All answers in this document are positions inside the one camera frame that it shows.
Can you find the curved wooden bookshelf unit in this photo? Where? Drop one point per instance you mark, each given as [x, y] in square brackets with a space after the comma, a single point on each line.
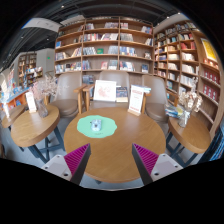
[186, 56]

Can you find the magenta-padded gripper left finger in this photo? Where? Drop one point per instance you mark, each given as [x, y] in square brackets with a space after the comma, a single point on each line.
[56, 165]

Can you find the dark-covered book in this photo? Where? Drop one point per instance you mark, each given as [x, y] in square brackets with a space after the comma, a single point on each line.
[122, 94]

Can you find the round wooden side table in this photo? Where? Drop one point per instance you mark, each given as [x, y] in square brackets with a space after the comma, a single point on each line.
[33, 128]
[191, 136]

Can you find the white sign on wooden base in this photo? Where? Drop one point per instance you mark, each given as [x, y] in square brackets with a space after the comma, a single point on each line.
[136, 99]

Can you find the white hanging ceiling panel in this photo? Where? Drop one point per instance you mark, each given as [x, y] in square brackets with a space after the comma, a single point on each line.
[41, 24]

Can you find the transparent blue computer mouse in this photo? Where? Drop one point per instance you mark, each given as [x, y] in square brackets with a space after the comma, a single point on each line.
[96, 125]

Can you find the white framed picture, red print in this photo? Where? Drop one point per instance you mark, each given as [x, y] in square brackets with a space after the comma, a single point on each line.
[104, 90]

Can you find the stack of colourful books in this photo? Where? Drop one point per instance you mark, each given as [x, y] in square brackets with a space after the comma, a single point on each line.
[172, 111]

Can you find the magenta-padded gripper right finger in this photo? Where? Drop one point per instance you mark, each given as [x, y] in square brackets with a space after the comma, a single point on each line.
[163, 165]

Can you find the glass vase with pink flowers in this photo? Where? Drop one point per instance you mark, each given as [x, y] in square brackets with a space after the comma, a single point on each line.
[41, 108]

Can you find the small white table sign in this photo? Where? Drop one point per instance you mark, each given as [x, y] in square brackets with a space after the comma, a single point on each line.
[31, 101]

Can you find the small distant bookshelf unit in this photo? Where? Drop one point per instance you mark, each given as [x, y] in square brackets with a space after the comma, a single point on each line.
[28, 66]

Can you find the green blob-shaped mouse pad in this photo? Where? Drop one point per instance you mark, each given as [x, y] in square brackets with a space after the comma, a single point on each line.
[108, 128]

